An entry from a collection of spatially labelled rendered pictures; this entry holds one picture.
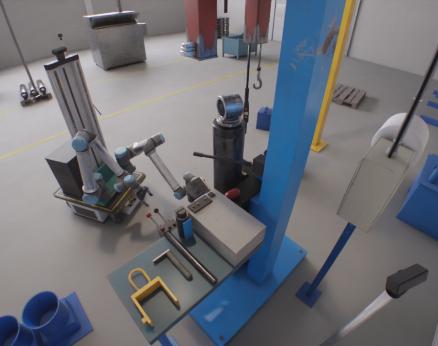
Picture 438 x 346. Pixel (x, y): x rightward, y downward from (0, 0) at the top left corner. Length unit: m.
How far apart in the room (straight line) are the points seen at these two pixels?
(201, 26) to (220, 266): 1.16
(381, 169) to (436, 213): 2.21
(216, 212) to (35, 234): 2.56
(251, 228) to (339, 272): 1.62
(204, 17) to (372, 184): 1.10
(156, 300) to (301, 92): 1.13
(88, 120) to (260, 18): 1.93
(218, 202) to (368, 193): 0.79
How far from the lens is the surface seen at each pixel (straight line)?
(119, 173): 2.42
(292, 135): 1.14
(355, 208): 1.41
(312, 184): 3.49
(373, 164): 1.24
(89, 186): 2.40
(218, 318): 2.17
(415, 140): 1.50
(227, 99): 1.44
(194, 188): 1.74
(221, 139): 1.51
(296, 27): 1.04
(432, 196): 3.29
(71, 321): 2.44
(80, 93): 2.59
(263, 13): 1.47
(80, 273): 2.80
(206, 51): 1.24
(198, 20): 1.20
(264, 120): 4.43
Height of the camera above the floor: 2.19
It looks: 40 degrees down
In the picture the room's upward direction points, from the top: straight up
